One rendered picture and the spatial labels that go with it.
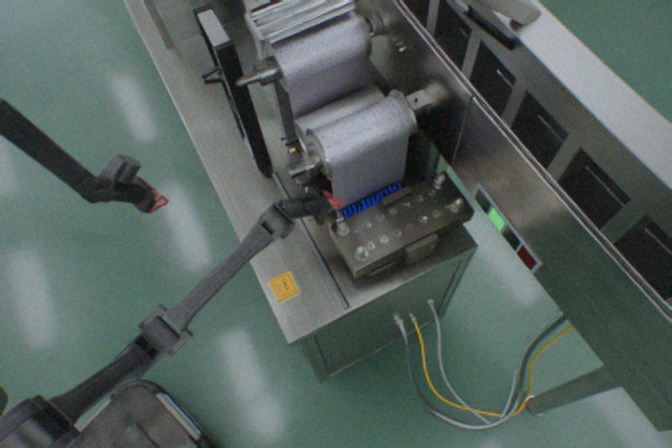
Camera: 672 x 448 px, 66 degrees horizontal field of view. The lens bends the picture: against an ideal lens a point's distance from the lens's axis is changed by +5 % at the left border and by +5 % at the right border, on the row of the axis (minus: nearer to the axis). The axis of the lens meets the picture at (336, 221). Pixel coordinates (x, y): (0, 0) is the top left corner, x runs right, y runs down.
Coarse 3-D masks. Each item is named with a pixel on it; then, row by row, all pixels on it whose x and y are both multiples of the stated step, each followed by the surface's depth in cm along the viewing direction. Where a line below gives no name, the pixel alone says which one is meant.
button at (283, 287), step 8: (288, 272) 151; (272, 280) 151; (280, 280) 150; (288, 280) 150; (272, 288) 149; (280, 288) 149; (288, 288) 149; (296, 288) 149; (280, 296) 148; (288, 296) 149
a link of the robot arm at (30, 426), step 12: (36, 420) 82; (48, 420) 83; (12, 432) 79; (24, 432) 80; (36, 432) 81; (48, 432) 82; (60, 432) 83; (0, 444) 79; (12, 444) 79; (24, 444) 79; (36, 444) 80; (48, 444) 81
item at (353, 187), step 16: (384, 160) 137; (400, 160) 142; (352, 176) 136; (368, 176) 140; (384, 176) 145; (400, 176) 150; (336, 192) 139; (352, 192) 144; (368, 192) 148; (336, 208) 147
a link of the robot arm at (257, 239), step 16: (272, 208) 129; (256, 224) 126; (272, 224) 127; (288, 224) 129; (256, 240) 125; (272, 240) 127; (240, 256) 124; (224, 272) 123; (208, 288) 121; (160, 304) 120; (192, 304) 120; (144, 320) 118; (176, 320) 118
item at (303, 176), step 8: (304, 152) 137; (304, 160) 136; (296, 168) 137; (304, 168) 137; (312, 168) 137; (304, 176) 142; (312, 176) 140; (304, 184) 142; (312, 184) 144; (312, 216) 161
